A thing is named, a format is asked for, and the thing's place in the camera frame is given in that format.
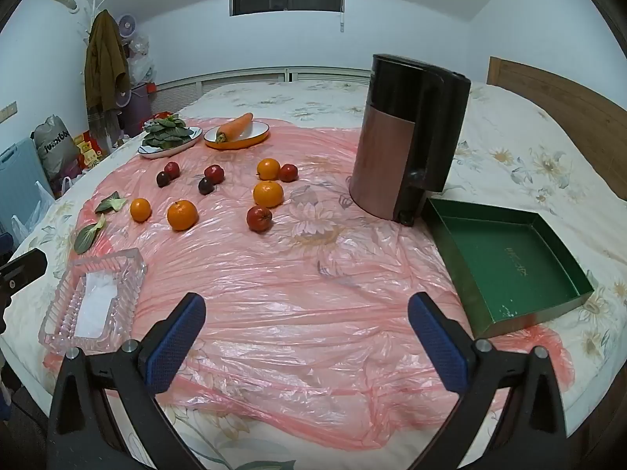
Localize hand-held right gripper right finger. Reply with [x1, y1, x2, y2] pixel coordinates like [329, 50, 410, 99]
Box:
[408, 293, 581, 470]

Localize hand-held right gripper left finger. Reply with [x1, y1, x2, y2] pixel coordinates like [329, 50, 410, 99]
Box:
[46, 293, 207, 470]

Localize green cardboard box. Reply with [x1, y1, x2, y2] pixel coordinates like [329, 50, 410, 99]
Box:
[421, 197, 595, 340]

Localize clear glass tray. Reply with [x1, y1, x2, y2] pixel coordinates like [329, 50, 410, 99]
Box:
[38, 248, 149, 353]

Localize white plastic bag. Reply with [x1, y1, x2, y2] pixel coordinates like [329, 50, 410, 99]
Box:
[10, 181, 57, 246]

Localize light blue board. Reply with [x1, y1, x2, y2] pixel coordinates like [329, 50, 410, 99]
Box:
[0, 137, 54, 236]

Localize green bok choy leaf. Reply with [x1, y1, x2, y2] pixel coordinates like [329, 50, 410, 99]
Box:
[94, 191, 127, 215]
[73, 215, 107, 255]

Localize white tissue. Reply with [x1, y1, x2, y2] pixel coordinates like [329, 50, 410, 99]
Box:
[72, 270, 129, 340]

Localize grey bag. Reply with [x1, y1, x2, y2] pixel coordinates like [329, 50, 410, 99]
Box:
[33, 115, 82, 182]

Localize red and yellow cartons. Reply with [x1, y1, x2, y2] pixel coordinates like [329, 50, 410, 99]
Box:
[73, 130, 106, 167]

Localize pink plastic sheet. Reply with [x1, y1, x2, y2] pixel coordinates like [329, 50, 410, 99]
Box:
[43, 117, 576, 451]

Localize purple plastic bin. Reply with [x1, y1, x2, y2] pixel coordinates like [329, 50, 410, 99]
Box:
[118, 83, 152, 138]

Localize black and copper juicer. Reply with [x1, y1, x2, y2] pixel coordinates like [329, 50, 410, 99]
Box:
[349, 54, 472, 227]

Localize pile of green leaves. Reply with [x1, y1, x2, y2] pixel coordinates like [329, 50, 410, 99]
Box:
[142, 114, 194, 150]

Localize white plate with dark rim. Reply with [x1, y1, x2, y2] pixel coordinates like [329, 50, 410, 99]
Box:
[138, 126, 203, 159]

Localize olive brown coat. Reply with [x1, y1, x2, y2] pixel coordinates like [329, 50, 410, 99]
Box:
[84, 10, 131, 113]

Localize carrot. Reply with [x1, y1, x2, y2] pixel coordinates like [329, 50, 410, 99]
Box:
[216, 112, 254, 144]

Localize orange and white plate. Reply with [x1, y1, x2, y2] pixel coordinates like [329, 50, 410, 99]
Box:
[204, 122, 274, 150]

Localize clear plastic bag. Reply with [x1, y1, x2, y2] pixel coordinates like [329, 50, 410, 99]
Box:
[130, 34, 158, 84]

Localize white coat rack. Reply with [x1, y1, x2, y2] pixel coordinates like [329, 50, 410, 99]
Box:
[81, 0, 116, 152]

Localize white radiator cover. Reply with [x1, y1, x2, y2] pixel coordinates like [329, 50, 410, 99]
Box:
[152, 66, 373, 108]

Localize wooden headboard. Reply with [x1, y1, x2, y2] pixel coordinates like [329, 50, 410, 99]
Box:
[486, 56, 627, 216]

